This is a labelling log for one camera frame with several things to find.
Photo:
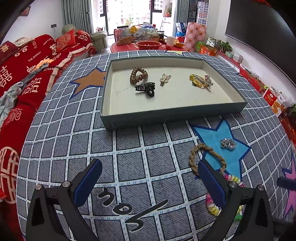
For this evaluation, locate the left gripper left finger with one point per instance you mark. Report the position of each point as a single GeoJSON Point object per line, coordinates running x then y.
{"type": "Point", "coordinates": [42, 220]}

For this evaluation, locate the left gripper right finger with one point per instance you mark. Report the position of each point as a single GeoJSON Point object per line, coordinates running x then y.
{"type": "Point", "coordinates": [256, 222]}

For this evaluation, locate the silver heart pendant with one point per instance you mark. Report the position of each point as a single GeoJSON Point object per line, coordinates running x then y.
{"type": "Point", "coordinates": [228, 143]}

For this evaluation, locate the grey grid star blanket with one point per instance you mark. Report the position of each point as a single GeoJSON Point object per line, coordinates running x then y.
{"type": "Point", "coordinates": [147, 190]}

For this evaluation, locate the grey floral crumpled cloth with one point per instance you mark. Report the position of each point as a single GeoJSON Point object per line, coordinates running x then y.
{"type": "Point", "coordinates": [9, 98]}

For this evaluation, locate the teal shallow cardboard tray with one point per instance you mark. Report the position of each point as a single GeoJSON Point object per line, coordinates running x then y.
{"type": "Point", "coordinates": [184, 97]}

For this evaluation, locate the silver crystal hair clip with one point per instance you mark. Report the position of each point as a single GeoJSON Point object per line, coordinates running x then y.
{"type": "Point", "coordinates": [208, 81]}

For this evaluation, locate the black hair claw clip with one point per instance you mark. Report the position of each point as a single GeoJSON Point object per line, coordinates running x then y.
{"type": "Point", "coordinates": [148, 88]}

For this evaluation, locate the red wedding bed cover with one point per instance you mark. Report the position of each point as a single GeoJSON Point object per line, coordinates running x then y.
{"type": "Point", "coordinates": [18, 59]}

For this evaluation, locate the beige bow hair clip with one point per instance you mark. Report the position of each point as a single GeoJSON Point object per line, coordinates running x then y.
{"type": "Point", "coordinates": [164, 79]}

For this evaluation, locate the green potted plant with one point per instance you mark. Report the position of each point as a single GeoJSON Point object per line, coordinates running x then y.
{"type": "Point", "coordinates": [224, 46]}

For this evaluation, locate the red round table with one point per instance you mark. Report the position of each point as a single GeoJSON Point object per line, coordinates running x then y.
{"type": "Point", "coordinates": [135, 47]}

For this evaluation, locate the red embroidered pillow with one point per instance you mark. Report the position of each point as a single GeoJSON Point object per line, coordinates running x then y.
{"type": "Point", "coordinates": [66, 40]}

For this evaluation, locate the beige armchair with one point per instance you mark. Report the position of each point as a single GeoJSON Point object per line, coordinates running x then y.
{"type": "Point", "coordinates": [99, 39]}

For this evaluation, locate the red plastic basin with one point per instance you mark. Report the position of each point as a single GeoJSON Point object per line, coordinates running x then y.
{"type": "Point", "coordinates": [148, 45]}

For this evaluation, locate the red floral gift box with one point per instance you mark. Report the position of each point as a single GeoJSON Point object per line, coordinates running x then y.
{"type": "Point", "coordinates": [195, 33]}

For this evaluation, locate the white mug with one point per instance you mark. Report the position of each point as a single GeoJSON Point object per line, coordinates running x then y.
{"type": "Point", "coordinates": [170, 41]}

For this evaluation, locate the green grey curtain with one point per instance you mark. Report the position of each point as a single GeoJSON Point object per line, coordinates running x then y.
{"type": "Point", "coordinates": [77, 13]}

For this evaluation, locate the black wall television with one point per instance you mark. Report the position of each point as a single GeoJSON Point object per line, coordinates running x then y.
{"type": "Point", "coordinates": [258, 25]}

